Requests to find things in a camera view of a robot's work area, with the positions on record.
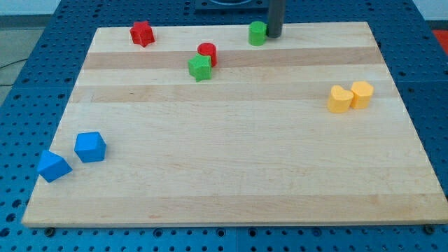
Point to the red cylinder block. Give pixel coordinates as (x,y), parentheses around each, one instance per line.
(208,49)

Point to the blue triangle block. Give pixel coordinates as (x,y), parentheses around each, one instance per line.
(52,166)

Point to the yellow hexagon block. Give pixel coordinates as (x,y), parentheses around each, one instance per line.
(362,93)

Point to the wooden board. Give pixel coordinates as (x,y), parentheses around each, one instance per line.
(253,145)

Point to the green star block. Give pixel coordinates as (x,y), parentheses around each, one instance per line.
(200,67)

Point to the green cylinder block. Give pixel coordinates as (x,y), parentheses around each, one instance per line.
(257,33)

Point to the blue cube block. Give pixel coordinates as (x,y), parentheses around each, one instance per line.
(90,147)

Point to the red star block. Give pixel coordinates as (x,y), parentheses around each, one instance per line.
(142,33)

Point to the yellow heart block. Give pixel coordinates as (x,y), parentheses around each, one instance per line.
(339,99)

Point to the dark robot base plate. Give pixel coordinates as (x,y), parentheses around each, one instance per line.
(230,5)

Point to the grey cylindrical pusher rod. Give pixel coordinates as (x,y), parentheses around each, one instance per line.
(275,18)

